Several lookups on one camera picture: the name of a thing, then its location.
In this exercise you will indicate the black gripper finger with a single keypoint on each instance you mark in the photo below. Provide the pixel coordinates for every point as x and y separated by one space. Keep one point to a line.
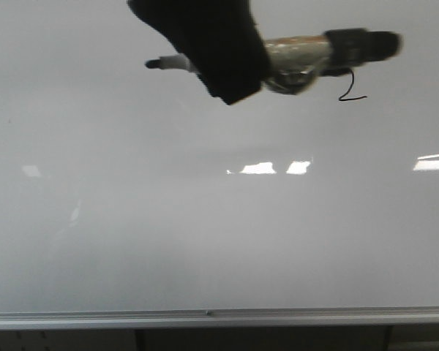
220 38

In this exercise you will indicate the black white whiteboard marker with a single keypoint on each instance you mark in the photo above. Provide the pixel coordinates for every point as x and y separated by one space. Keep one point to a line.
297 62

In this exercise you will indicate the white whiteboard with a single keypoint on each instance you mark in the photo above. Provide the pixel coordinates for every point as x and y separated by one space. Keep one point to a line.
124 188

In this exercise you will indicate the dark cabinet below whiteboard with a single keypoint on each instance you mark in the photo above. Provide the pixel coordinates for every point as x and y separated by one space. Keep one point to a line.
366 337

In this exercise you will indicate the aluminium whiteboard tray rail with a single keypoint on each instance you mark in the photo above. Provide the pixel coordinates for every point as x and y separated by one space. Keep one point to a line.
218 318

